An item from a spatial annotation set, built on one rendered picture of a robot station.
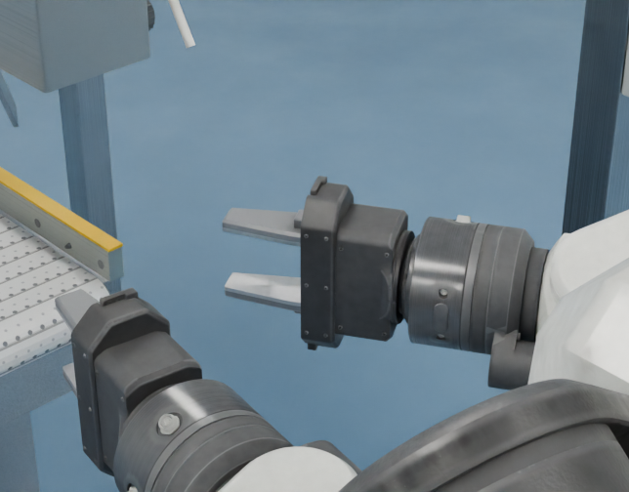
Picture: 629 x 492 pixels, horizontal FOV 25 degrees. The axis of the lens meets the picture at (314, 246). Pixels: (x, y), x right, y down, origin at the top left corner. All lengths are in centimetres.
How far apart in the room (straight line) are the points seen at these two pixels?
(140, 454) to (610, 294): 36
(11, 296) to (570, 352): 84
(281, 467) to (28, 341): 55
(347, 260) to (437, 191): 220
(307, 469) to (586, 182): 102
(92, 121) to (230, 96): 108
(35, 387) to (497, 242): 52
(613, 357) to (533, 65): 331
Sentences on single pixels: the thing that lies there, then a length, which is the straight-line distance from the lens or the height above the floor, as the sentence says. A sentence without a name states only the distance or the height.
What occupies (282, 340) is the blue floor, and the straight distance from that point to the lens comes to 265.
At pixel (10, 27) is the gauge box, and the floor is 109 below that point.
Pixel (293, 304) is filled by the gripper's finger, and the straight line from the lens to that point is 100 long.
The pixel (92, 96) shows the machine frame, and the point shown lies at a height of 46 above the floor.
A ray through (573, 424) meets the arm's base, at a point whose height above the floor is 127.
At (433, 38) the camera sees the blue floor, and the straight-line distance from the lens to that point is 393.
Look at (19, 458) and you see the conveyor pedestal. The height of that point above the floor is 59.
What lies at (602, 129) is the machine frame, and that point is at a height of 79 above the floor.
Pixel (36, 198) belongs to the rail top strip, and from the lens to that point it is 135.
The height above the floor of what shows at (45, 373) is 76.
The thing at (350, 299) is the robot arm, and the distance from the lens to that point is 97.
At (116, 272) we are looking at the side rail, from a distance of 127.
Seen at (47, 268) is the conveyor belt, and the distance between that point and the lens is 131.
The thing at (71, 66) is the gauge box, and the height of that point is 106.
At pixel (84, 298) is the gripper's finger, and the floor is 102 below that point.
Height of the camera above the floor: 151
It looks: 31 degrees down
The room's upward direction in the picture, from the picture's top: straight up
